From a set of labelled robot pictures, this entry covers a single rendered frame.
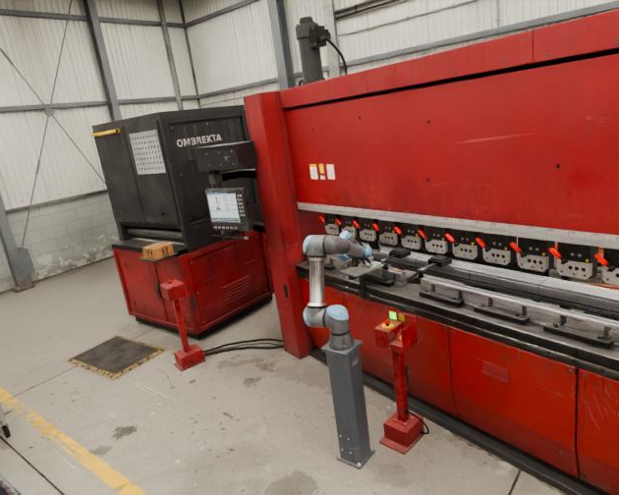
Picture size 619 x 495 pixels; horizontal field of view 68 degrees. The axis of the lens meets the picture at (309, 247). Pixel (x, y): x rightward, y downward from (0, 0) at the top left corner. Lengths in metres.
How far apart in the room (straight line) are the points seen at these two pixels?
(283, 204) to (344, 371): 1.64
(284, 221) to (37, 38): 6.63
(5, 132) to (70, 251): 2.22
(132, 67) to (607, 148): 9.06
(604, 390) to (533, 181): 1.01
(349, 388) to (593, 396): 1.21
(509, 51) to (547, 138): 0.44
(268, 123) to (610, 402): 2.83
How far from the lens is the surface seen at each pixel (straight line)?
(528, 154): 2.48
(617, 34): 2.30
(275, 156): 3.79
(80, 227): 9.44
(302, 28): 3.71
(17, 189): 9.07
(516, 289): 3.03
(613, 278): 2.45
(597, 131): 2.34
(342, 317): 2.63
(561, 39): 2.38
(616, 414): 2.62
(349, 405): 2.85
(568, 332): 2.59
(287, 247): 3.90
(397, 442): 3.24
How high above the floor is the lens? 2.06
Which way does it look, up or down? 15 degrees down
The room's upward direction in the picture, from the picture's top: 8 degrees counter-clockwise
